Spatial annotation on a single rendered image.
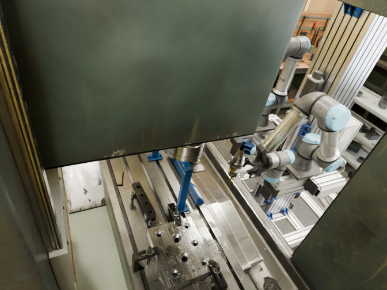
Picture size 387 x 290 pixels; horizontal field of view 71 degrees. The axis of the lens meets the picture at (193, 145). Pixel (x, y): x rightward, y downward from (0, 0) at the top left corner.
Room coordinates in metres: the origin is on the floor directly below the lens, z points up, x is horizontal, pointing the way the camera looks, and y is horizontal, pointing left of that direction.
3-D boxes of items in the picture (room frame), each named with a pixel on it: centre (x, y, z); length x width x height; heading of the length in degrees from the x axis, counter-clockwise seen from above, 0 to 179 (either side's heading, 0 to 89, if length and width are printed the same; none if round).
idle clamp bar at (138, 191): (0.92, 0.20, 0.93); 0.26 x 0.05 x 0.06; 37
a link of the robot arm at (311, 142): (1.40, -0.72, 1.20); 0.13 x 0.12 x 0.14; 34
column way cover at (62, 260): (0.53, 0.41, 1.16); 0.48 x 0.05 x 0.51; 32
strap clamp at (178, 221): (0.84, 0.02, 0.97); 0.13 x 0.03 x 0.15; 32
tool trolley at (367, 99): (3.01, -2.03, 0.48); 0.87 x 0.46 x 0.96; 33
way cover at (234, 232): (1.15, -0.20, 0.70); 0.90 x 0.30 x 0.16; 32
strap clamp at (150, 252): (0.60, 0.10, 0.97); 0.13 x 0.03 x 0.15; 122
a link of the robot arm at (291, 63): (1.93, -0.56, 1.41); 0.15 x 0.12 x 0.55; 135
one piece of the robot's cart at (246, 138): (1.83, -0.46, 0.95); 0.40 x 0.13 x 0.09; 121
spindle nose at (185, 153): (0.77, 0.04, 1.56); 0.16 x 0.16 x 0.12
